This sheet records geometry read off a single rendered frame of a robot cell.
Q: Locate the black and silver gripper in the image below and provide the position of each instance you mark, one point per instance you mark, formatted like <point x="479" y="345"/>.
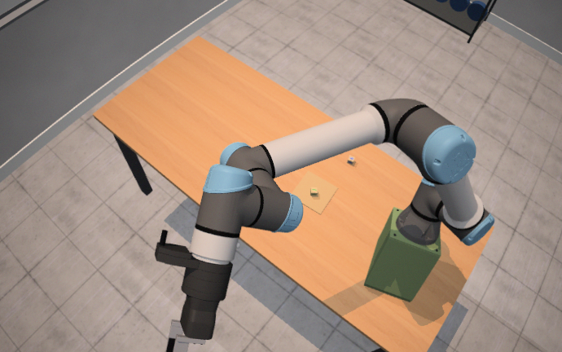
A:
<point x="205" y="282"/>

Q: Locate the tan flat mat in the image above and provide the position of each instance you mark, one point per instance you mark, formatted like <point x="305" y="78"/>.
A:
<point x="325" y="192"/>

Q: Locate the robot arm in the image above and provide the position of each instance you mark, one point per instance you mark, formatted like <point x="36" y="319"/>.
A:
<point x="241" y="190"/>

